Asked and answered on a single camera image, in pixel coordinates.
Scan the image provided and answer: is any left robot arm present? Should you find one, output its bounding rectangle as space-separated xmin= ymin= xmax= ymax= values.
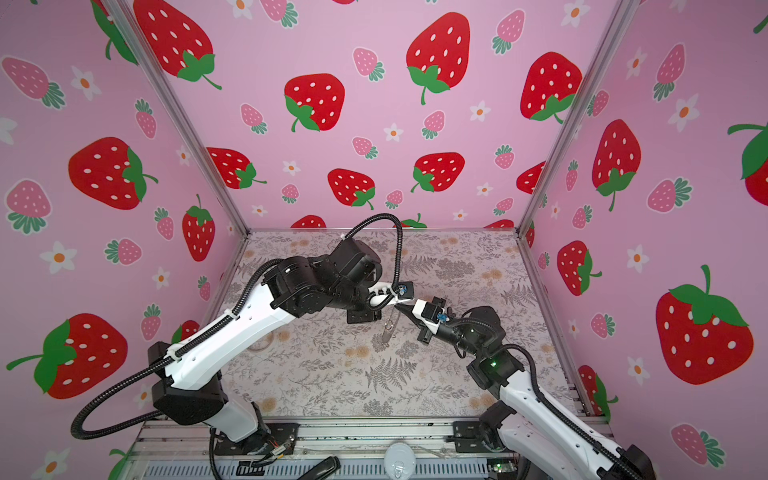
xmin=70 ymin=213 xmax=406 ymax=442

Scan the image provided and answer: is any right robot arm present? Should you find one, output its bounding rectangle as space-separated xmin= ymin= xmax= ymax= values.
xmin=395 ymin=298 xmax=656 ymax=479

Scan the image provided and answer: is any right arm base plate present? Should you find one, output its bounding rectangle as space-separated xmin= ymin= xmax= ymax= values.
xmin=447 ymin=420 xmax=511 ymax=454

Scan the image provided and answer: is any aluminium front rail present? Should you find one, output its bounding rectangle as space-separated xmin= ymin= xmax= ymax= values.
xmin=128 ymin=416 xmax=619 ymax=480

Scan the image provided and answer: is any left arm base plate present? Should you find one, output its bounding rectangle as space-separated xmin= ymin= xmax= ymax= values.
xmin=221 ymin=422 xmax=300 ymax=456

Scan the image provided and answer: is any black handle at front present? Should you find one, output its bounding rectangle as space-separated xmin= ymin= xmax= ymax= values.
xmin=298 ymin=456 xmax=341 ymax=480

